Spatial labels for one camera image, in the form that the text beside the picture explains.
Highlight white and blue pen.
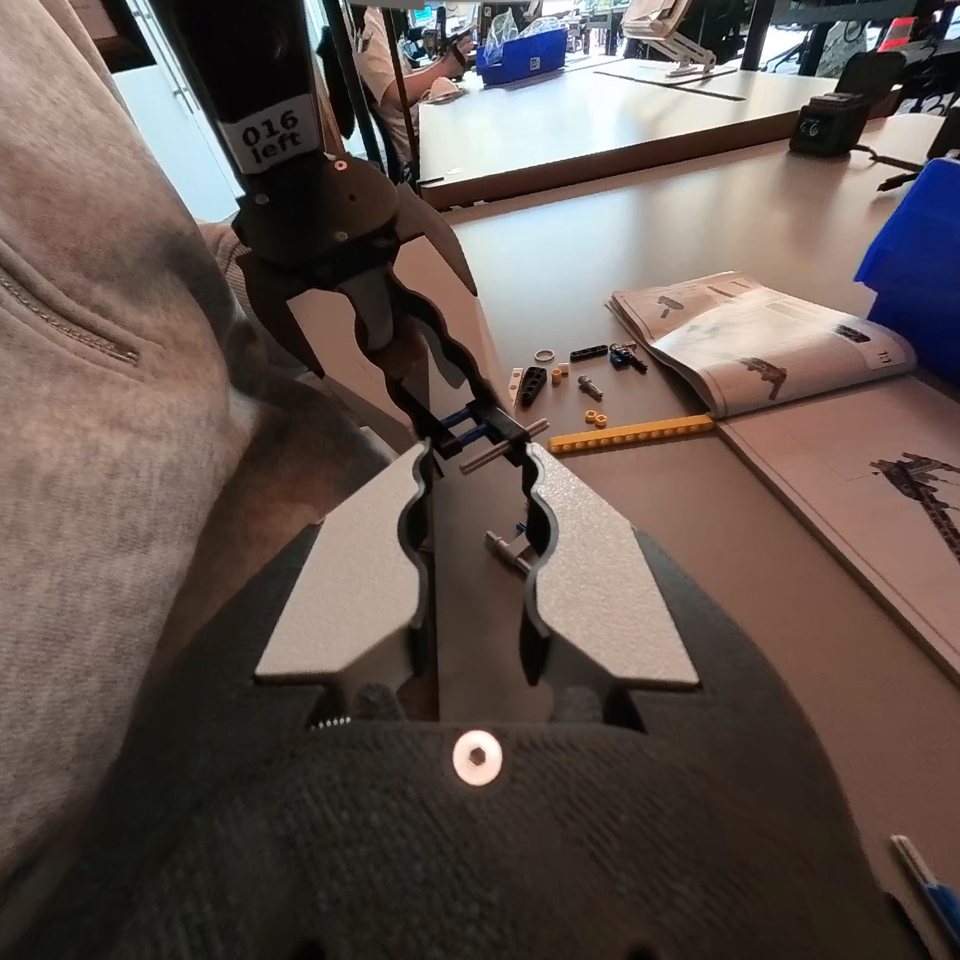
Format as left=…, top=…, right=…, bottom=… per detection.
left=891, top=832, right=957, bottom=960

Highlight black cable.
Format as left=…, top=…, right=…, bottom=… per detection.
left=847, top=141, right=931, bottom=195

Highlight black connector with blue pins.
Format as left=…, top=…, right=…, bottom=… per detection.
left=438, top=401, right=530, bottom=460

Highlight white cabinet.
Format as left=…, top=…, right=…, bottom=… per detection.
left=112, top=0, right=241, bottom=226

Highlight grey office desk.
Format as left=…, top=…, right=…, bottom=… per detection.
left=414, top=56, right=905, bottom=213

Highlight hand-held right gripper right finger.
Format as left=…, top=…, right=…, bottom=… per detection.
left=519, top=441, right=704, bottom=690

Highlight blue storage bin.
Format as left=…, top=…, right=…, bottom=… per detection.
left=853, top=153, right=960, bottom=376
left=476, top=26, right=569, bottom=86

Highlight black curved lego liftarm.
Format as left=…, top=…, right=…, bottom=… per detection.
left=517, top=365, right=561, bottom=409

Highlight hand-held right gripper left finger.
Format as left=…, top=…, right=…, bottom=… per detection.
left=253, top=439, right=442, bottom=702

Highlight long yellow lego beam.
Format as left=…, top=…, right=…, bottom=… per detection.
left=547, top=414, right=717, bottom=456

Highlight clear plastic bags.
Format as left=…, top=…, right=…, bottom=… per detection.
left=483, top=6, right=565, bottom=48

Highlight black box device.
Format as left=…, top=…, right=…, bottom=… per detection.
left=787, top=93, right=875, bottom=159

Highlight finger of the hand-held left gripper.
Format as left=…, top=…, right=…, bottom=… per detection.
left=388, top=189, right=516, bottom=415
left=242, top=251, right=430, bottom=445

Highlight beige trouser legs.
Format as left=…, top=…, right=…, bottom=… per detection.
left=0, top=0, right=399, bottom=901

